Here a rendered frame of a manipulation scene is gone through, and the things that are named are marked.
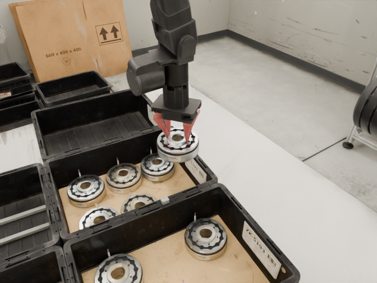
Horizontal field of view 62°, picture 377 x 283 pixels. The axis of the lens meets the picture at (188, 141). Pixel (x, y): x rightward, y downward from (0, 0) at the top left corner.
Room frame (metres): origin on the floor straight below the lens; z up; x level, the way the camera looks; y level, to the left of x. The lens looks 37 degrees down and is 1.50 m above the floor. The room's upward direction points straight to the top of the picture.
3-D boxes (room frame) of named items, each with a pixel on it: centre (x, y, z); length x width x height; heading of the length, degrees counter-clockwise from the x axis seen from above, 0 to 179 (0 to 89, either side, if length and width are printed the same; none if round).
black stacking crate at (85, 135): (0.90, 0.30, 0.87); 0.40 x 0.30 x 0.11; 118
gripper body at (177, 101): (0.62, 0.03, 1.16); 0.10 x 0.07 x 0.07; 71
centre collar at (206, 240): (0.48, -0.04, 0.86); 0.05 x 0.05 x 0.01
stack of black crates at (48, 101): (1.80, 0.73, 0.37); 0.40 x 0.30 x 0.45; 124
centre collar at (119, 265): (0.38, 0.15, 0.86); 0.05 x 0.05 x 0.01
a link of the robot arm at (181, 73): (0.62, 0.03, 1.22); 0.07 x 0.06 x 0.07; 124
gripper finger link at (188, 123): (0.62, 0.02, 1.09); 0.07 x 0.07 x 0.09; 71
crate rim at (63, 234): (0.63, 0.16, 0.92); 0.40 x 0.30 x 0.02; 118
